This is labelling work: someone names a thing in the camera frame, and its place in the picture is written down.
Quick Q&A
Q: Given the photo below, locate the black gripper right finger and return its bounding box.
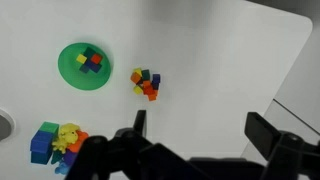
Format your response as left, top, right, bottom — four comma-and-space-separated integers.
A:
244, 112, 281, 159

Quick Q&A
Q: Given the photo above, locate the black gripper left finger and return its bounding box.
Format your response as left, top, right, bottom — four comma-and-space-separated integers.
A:
133, 110, 147, 137

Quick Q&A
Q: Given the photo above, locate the small orange block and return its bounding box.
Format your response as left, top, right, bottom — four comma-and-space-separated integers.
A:
148, 94, 157, 101

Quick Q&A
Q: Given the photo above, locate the yellow block bottom of pile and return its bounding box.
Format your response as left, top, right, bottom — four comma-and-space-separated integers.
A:
133, 86, 143, 94

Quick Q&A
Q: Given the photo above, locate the yellow block of pile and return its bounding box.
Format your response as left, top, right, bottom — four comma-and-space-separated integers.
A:
133, 68, 142, 76
133, 86, 143, 94

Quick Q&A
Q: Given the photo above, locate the red-orange pile block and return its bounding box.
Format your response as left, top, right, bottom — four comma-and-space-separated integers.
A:
143, 80, 158, 95

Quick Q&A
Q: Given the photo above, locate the orange block left of pile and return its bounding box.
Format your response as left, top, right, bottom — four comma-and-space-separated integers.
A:
131, 72, 141, 84

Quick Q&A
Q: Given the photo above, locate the dark blue pile block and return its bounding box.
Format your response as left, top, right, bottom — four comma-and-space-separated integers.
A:
152, 74, 161, 84

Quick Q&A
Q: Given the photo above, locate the dark green pile block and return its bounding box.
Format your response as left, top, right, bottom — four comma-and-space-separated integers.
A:
142, 69, 150, 80

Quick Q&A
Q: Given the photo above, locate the yellow block top of pile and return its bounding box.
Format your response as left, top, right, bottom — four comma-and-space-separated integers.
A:
133, 68, 142, 76

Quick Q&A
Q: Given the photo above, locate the dark blue block in bowl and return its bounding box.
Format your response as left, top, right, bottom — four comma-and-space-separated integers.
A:
79, 62, 101, 73

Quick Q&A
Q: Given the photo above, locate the red block in bowl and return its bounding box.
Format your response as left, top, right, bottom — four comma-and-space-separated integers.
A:
91, 54, 102, 64

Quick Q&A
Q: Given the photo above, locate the green plastic bowl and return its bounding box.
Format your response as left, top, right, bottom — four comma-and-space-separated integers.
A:
58, 42, 112, 91

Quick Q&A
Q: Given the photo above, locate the large green block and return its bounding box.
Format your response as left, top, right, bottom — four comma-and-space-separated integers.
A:
39, 122, 59, 134

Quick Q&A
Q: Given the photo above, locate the dark green block in bowl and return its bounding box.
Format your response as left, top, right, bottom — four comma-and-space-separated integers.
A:
84, 47, 96, 59

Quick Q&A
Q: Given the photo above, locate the yellow block in bowl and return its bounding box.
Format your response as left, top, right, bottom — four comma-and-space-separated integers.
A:
76, 54, 87, 64

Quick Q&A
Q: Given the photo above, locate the teal block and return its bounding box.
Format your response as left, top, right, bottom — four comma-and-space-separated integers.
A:
31, 152, 52, 165

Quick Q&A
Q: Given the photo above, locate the orange toy piece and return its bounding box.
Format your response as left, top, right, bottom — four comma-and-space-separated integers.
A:
67, 130, 89, 153

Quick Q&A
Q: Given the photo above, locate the purple toy piece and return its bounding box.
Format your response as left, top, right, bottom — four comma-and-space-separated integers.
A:
63, 150, 77, 166

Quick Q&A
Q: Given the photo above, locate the light blue toy piece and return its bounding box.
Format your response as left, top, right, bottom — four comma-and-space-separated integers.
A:
55, 161, 70, 175

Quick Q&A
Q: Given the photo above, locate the large blue cube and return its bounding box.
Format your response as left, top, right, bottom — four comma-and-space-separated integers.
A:
30, 131, 54, 153

